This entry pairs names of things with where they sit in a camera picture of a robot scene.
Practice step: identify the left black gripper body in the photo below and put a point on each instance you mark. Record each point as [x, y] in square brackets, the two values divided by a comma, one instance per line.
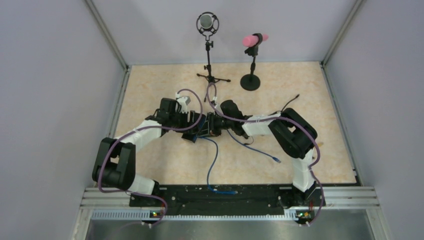
[184, 119]

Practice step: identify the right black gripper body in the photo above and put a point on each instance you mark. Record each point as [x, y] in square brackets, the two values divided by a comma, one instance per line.
[216, 124]

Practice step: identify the black network switch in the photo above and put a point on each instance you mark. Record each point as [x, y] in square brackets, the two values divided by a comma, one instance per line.
[191, 137]

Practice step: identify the blue ethernet cable short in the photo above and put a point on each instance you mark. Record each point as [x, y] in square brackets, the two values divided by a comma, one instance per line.
[212, 165]

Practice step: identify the blue ethernet cable long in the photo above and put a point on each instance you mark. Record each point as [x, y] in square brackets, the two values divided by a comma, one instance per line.
[277, 160]

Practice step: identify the black power adapter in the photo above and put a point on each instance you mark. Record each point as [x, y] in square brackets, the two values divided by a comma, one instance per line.
[249, 140]

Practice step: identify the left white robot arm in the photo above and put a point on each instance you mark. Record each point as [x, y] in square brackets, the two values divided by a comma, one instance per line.
[115, 163]

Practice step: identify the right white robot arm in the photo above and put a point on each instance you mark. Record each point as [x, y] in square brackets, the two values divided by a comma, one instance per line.
[293, 133]

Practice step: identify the black tripod microphone stand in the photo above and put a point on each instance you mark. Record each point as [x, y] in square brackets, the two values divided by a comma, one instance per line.
[209, 77]

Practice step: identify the black round-base microphone stand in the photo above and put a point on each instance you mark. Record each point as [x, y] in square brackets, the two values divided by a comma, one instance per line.
[251, 82]

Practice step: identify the pink foam microphone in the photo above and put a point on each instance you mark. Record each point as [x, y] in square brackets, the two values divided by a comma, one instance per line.
[251, 40]

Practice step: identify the grey studio microphone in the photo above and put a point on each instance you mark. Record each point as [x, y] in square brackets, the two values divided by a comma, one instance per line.
[207, 24]

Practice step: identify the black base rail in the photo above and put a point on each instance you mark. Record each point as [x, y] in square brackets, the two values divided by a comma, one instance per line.
[230, 199]

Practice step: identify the white slotted cable duct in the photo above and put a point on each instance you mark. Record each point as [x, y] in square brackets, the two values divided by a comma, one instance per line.
[150, 215]

